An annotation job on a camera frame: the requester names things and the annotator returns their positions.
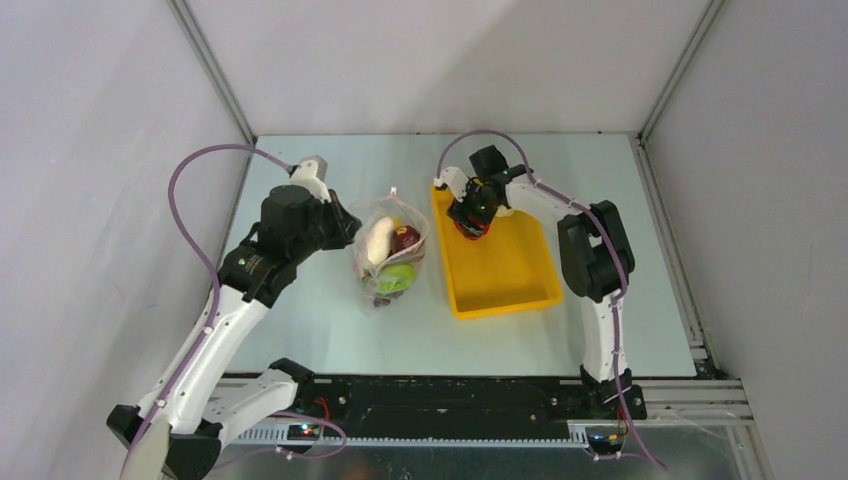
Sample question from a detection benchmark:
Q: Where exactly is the green cabbage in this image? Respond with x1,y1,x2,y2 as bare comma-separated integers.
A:
495,205,514,218

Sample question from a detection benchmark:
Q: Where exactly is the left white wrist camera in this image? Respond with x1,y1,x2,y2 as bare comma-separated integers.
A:
289,155,331,203

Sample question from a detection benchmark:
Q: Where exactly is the red bell pepper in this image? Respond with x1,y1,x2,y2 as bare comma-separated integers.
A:
454,222,489,241

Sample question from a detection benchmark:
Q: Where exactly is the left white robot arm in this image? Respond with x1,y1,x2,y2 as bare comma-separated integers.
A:
107,185,362,479

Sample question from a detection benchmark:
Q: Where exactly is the clear pink-dotted zip bag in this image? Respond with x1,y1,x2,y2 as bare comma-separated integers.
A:
352,187,430,309

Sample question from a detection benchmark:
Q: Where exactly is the white radish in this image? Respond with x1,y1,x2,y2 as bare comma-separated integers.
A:
365,216,395,266

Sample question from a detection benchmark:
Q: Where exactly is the yellow plastic tray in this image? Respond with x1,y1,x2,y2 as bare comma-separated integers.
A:
430,188,564,320

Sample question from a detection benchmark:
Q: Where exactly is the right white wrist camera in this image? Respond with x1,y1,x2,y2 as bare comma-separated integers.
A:
433,166,471,203

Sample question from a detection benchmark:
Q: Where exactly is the green leafy vegetable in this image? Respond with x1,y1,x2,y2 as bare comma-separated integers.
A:
361,263,417,297

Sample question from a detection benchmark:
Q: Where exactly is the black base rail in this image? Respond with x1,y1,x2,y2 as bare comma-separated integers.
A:
281,375,647,445

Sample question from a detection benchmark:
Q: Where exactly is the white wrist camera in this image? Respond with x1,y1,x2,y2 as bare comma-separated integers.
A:
289,155,331,203
433,166,471,203

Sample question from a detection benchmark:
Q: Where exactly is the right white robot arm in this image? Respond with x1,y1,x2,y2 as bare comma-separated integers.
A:
433,145,635,418

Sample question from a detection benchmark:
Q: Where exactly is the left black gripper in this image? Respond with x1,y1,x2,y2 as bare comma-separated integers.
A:
289,188,362,264

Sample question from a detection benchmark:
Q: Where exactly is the dark red apple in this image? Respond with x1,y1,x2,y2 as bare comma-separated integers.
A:
391,225,421,255

